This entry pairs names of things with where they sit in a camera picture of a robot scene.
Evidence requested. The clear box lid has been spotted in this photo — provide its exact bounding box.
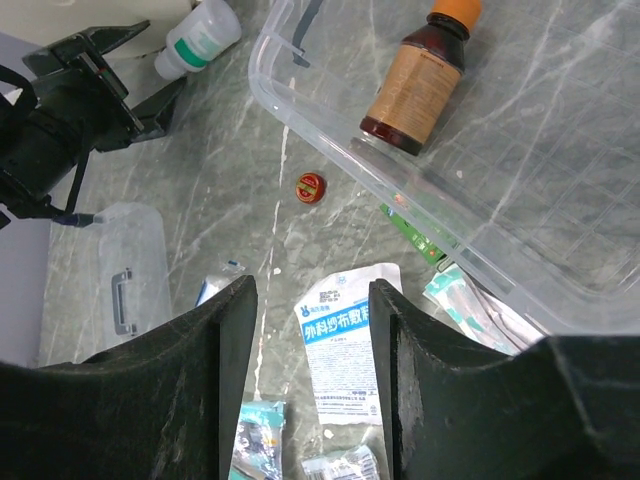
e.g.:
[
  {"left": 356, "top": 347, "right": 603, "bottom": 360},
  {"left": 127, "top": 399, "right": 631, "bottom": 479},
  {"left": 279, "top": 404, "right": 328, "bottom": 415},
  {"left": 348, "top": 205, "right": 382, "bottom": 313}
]
[{"left": 93, "top": 203, "right": 173, "bottom": 350}]

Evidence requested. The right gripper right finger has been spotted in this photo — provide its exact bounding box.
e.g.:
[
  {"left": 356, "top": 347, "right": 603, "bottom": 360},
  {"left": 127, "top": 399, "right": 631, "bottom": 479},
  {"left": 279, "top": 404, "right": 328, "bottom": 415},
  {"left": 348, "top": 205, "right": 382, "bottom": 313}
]
[{"left": 369, "top": 279, "right": 639, "bottom": 479}]

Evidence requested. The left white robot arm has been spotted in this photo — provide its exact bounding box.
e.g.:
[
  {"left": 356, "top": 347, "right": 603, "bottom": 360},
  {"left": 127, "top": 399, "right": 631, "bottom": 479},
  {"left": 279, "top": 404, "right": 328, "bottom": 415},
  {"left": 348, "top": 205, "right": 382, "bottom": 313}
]
[{"left": 1, "top": 21, "right": 186, "bottom": 228}]

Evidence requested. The small red round tin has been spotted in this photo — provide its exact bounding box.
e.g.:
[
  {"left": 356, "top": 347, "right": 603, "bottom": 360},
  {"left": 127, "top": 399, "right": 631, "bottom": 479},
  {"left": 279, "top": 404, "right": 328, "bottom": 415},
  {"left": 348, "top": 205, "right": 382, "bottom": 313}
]
[{"left": 295, "top": 172, "right": 326, "bottom": 205}]

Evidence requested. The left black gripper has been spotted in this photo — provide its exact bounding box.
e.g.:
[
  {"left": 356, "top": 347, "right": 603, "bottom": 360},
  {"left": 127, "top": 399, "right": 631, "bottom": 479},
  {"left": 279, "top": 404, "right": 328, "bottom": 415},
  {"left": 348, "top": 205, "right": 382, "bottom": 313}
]
[{"left": 22, "top": 20, "right": 187, "bottom": 150}]

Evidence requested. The brown orange-cap bottle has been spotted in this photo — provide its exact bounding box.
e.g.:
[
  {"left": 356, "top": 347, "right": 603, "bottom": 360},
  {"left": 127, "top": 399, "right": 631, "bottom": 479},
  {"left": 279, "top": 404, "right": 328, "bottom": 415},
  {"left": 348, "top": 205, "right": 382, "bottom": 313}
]
[{"left": 359, "top": 0, "right": 483, "bottom": 156}]

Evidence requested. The white blue bandage roll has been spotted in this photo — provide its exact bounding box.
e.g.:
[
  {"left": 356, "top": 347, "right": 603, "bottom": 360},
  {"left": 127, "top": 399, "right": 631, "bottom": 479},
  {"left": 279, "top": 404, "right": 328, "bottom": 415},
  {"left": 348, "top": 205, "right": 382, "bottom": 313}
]
[{"left": 195, "top": 260, "right": 245, "bottom": 307}]

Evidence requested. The teal white sachet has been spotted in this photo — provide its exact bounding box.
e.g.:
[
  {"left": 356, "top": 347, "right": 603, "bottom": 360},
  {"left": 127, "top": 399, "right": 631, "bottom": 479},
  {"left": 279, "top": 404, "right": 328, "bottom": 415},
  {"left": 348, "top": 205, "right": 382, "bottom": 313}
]
[{"left": 423, "top": 264, "right": 545, "bottom": 356}]

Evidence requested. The white blue gauze packet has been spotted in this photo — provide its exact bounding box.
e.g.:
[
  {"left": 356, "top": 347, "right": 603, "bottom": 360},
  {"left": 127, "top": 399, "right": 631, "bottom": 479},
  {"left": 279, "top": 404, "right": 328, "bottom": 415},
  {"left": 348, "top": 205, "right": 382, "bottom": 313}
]
[{"left": 294, "top": 263, "right": 402, "bottom": 425}]

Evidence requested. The small green box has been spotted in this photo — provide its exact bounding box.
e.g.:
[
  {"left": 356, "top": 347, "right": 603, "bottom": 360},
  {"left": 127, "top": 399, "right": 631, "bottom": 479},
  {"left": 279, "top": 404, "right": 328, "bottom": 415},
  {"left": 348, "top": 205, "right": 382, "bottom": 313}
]
[{"left": 380, "top": 204, "right": 447, "bottom": 266}]

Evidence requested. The white green-label bottle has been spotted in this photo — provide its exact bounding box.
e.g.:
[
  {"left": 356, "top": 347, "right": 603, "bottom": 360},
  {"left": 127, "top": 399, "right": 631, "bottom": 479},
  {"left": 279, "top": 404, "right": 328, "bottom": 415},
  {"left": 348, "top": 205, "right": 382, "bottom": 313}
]
[{"left": 154, "top": 0, "right": 242, "bottom": 81}]

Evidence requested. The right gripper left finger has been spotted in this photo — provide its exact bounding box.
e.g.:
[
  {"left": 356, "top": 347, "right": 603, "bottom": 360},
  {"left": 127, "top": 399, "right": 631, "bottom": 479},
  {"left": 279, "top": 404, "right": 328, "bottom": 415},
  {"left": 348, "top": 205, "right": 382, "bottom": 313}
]
[{"left": 1, "top": 276, "right": 258, "bottom": 479}]

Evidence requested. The clear plastic medicine box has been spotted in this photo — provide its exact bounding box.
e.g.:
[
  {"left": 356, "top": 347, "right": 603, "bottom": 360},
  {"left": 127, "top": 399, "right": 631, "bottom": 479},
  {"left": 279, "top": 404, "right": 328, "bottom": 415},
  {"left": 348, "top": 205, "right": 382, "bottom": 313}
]
[{"left": 249, "top": 1, "right": 639, "bottom": 335}]

